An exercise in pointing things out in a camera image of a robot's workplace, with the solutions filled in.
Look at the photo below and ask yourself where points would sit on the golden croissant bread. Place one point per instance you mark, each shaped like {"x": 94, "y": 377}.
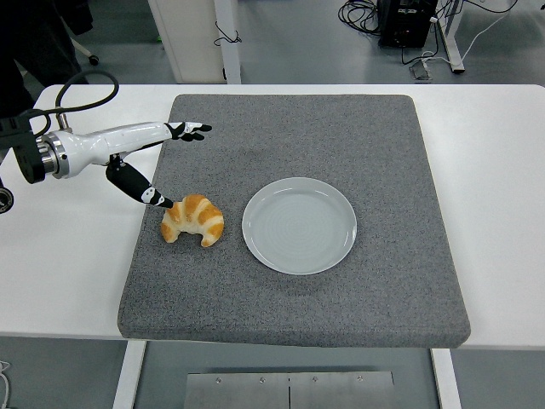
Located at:
{"x": 198, "y": 217}

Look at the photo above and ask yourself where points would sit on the round grey plate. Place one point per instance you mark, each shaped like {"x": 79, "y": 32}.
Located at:
{"x": 298, "y": 230}

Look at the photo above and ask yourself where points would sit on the white cabinet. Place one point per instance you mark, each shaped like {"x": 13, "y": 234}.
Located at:
{"x": 187, "y": 38}

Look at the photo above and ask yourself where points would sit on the grey fabric mat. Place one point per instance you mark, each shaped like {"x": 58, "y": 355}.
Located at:
{"x": 298, "y": 128}

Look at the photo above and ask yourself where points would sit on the grey metal plate with screws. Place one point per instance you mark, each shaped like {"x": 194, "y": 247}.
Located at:
{"x": 238, "y": 392}

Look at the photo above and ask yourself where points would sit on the grey floor socket box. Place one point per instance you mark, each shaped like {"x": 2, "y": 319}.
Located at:
{"x": 420, "y": 71}

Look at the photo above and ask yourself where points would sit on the office chair caster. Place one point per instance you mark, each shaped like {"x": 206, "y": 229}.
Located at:
{"x": 92, "y": 59}

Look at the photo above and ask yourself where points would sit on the white table leg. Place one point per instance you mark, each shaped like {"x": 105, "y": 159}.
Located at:
{"x": 447, "y": 379}
{"x": 127, "y": 375}

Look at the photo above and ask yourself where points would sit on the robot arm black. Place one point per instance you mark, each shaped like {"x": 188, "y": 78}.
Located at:
{"x": 30, "y": 157}

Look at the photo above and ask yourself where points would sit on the person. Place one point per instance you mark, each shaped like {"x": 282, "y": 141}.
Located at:
{"x": 34, "y": 34}

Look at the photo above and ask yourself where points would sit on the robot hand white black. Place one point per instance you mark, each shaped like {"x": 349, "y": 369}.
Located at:
{"x": 119, "y": 138}

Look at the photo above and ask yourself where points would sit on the black computer tower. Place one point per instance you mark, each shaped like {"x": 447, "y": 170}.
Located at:
{"x": 404, "y": 25}

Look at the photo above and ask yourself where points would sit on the white desk leg with foot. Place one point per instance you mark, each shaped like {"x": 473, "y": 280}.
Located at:
{"x": 452, "y": 38}

